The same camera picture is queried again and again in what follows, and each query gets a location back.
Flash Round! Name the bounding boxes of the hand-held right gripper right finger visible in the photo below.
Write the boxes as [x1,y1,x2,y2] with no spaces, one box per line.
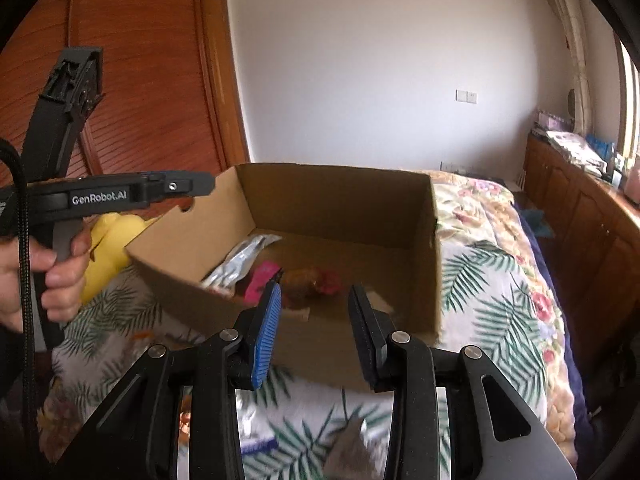
[347,284,577,480]

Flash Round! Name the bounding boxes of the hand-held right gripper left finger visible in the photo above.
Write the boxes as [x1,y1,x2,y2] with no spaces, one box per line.
[55,280,283,480]

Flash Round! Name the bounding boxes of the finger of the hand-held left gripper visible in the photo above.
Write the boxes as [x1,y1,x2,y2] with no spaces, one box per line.
[142,170,217,212]

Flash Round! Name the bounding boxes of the small pink snack packet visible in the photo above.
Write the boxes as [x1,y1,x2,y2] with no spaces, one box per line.
[244,260,282,307]

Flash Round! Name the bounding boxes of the brown snack pink wrapper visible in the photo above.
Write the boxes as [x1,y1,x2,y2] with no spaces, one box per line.
[281,267,344,309]

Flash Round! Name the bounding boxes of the silver snack packet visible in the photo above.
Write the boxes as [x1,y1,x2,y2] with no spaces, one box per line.
[201,233,284,297]

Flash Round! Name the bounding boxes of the brown cardboard box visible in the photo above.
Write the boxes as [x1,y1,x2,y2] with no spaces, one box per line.
[125,162,444,394]

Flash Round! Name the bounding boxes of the person's left hand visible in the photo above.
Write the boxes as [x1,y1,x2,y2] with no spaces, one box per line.
[0,225,94,334]

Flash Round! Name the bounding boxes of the yellow plush toy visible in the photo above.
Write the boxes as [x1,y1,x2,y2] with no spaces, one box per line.
[81,211,157,307]

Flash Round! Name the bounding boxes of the white blue snack packet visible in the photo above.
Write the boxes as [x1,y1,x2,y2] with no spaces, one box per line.
[239,407,279,457]

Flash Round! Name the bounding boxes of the leaf print bedsheet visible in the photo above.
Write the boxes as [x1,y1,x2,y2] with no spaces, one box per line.
[37,239,552,480]

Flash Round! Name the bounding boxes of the brown wooden wardrobe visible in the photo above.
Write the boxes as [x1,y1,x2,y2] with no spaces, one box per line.
[0,0,252,191]

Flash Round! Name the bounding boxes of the dark blue blanket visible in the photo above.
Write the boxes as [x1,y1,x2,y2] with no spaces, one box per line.
[529,230,593,413]

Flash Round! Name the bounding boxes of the blue cloth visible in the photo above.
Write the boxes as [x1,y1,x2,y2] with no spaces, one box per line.
[519,209,555,239]

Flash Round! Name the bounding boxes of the brown wooden cabinet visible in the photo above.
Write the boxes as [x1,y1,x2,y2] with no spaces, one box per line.
[521,132,640,366]

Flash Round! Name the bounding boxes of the folded patterned cloths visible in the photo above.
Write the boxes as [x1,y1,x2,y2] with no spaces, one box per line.
[544,130,607,167]

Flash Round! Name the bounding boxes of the pink patterned box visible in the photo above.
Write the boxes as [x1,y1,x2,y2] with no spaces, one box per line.
[535,109,572,133]

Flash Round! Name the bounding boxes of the blue bottles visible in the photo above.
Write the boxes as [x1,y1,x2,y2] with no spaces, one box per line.
[586,133,617,162]

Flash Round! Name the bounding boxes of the pink container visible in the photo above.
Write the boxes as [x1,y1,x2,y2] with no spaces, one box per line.
[620,162,640,203]

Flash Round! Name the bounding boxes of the patterned curtain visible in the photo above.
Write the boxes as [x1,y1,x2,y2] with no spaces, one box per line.
[542,0,593,137]

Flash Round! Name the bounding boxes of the window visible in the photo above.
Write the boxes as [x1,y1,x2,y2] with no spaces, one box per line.
[614,35,640,166]

